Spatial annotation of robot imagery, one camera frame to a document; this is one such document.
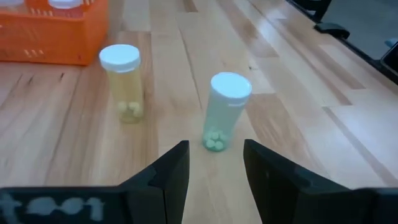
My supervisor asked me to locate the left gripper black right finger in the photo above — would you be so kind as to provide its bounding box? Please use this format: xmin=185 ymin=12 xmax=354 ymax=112
xmin=243 ymin=138 xmax=349 ymax=224

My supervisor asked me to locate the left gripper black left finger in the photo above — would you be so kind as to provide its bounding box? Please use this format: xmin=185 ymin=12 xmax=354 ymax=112
xmin=119 ymin=139 xmax=190 ymax=224

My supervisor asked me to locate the pink pill bottle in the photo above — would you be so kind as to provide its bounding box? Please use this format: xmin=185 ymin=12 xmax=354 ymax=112
xmin=47 ymin=0 xmax=84 ymax=10

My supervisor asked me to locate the tall teal pill bottle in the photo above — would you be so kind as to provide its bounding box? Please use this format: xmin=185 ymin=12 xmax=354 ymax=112
xmin=201 ymin=72 xmax=253 ymax=153

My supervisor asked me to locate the medium yellow pill bottle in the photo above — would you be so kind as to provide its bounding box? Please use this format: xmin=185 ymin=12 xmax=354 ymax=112
xmin=98 ymin=44 xmax=145 ymax=124

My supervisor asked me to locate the orange plastic basket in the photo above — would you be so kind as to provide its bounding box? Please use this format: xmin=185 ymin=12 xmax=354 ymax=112
xmin=0 ymin=0 xmax=109 ymax=67

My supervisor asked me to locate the black flat device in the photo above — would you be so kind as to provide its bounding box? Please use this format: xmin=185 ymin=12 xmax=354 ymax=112
xmin=380 ymin=42 xmax=398 ymax=77

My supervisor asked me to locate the black frame foot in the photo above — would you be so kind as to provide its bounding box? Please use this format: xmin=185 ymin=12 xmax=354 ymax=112
xmin=313 ymin=22 xmax=351 ymax=40

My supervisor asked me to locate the black frame post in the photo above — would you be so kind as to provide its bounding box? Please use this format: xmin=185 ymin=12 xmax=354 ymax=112
xmin=291 ymin=0 xmax=333 ymax=23

